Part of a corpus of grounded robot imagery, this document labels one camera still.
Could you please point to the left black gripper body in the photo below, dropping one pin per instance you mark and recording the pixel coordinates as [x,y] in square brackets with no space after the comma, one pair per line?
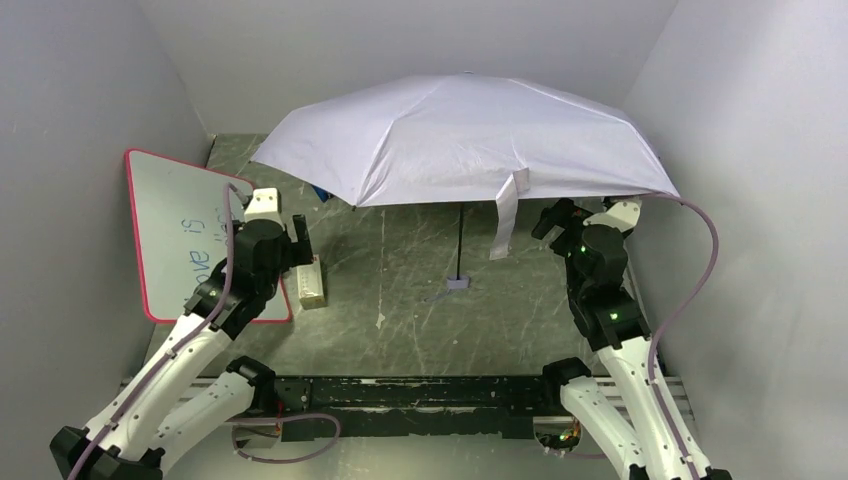
[299,238]

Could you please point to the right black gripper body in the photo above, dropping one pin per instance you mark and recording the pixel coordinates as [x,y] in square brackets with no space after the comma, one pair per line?
[556,220]

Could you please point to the lavender folding umbrella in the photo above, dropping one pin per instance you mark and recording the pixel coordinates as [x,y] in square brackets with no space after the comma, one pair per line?
[464,138]

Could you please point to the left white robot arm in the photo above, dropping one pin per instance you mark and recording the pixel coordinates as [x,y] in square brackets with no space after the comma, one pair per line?
[146,429]

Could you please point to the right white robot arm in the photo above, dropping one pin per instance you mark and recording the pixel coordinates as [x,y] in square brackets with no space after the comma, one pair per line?
[650,440]

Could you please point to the small beige box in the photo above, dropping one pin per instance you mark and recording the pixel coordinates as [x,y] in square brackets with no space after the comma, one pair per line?
[310,285]

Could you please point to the blue stapler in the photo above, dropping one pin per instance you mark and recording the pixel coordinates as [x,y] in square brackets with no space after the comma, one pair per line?
[323,195]

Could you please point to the pink framed whiteboard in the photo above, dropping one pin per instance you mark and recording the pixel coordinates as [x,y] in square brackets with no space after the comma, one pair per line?
[179,227]

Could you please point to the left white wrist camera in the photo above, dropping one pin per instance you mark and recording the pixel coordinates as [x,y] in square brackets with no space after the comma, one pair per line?
[265,204]

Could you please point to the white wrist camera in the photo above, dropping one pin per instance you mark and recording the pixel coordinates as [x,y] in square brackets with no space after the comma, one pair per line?
[621,214]
[265,204]

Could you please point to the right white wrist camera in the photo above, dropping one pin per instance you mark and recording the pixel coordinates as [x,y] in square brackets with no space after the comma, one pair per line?
[621,214]

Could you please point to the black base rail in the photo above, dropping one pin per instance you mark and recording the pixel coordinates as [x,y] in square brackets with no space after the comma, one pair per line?
[512,407]

